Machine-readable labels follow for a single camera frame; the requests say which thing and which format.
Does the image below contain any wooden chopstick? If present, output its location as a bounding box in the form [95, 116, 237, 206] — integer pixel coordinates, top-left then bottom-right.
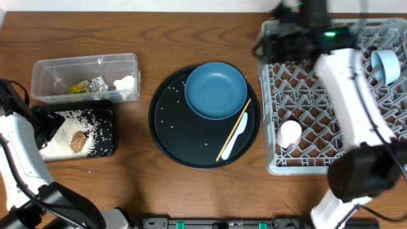
[216, 98, 251, 161]

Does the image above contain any black rectangular tray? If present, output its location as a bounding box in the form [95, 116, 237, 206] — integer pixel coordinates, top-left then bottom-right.
[30, 100, 116, 163]

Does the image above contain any black rail base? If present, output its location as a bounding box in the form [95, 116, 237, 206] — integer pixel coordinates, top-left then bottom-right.
[140, 218, 312, 229]

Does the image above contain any round black tray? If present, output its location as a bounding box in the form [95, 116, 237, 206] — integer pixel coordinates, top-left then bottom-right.
[149, 65, 261, 169]

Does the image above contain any grey dishwasher rack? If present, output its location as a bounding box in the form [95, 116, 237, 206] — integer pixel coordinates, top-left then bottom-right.
[258, 18, 406, 176]

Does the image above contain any light blue bowl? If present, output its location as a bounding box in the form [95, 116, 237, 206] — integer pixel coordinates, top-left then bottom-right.
[371, 50, 401, 85]

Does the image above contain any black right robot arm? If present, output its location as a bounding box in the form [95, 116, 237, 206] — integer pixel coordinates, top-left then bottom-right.
[253, 1, 406, 228]

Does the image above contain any yellow foil snack wrapper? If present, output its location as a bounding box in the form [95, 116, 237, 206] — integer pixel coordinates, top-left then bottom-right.
[67, 76, 109, 94]

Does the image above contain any pink cup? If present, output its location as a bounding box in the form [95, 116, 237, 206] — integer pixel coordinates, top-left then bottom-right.
[276, 120, 302, 149]

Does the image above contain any light blue plastic knife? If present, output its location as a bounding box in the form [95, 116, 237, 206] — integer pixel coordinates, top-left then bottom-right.
[221, 113, 248, 160]

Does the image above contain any dark blue plate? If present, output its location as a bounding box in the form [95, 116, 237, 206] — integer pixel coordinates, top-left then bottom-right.
[184, 62, 248, 120]

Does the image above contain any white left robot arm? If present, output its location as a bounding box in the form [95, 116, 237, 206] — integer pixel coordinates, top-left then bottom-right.
[1, 108, 131, 228]

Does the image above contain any white napkin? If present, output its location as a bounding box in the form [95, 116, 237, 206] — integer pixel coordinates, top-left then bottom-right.
[113, 75, 137, 91]

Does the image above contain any brown walnut cookie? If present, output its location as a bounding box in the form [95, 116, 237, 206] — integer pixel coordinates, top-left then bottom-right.
[70, 131, 87, 153]

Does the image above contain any white rice pile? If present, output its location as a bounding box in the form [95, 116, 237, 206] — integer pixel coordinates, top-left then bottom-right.
[39, 109, 114, 162]

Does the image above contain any clear plastic bin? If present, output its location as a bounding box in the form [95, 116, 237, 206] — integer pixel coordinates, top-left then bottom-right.
[31, 53, 141, 104]

